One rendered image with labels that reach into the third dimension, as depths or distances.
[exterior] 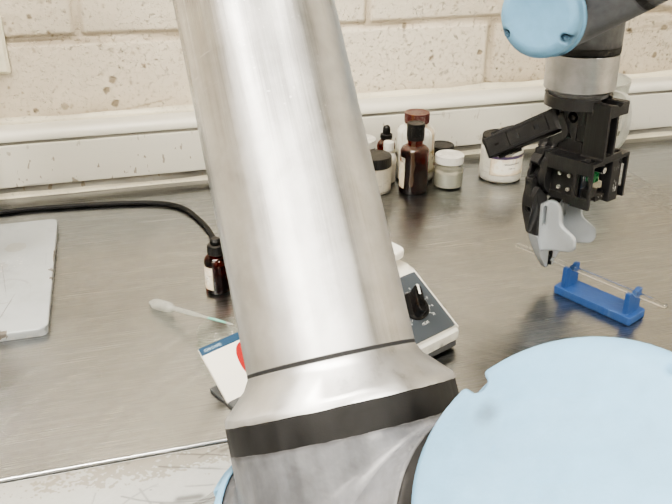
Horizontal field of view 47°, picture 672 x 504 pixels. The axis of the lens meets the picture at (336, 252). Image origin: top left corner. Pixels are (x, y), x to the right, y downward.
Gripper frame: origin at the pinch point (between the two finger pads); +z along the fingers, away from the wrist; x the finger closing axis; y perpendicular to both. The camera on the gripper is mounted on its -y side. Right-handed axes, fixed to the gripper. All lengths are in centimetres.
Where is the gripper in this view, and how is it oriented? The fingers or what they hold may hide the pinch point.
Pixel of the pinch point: (543, 253)
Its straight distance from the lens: 96.2
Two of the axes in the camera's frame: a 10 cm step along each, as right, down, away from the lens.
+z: 0.1, 9.0, 4.3
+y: 6.5, 3.2, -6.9
